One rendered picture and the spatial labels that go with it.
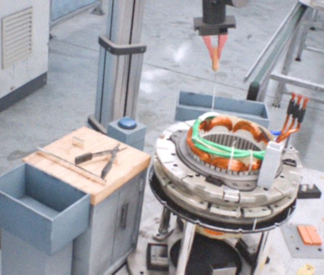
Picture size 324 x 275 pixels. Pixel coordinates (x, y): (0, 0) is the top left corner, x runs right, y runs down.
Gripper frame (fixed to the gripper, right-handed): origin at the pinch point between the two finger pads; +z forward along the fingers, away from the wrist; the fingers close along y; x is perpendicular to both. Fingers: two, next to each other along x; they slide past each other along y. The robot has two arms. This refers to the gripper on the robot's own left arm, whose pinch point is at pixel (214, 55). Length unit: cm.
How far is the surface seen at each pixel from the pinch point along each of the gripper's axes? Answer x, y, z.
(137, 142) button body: -11.7, -20.5, 17.4
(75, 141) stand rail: -28.1, -31.9, 6.5
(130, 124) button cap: -11.3, -21.8, 12.4
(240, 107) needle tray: 7.4, 7.3, 19.2
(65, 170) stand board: -38, -32, 7
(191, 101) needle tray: 8.1, -6.4, 16.9
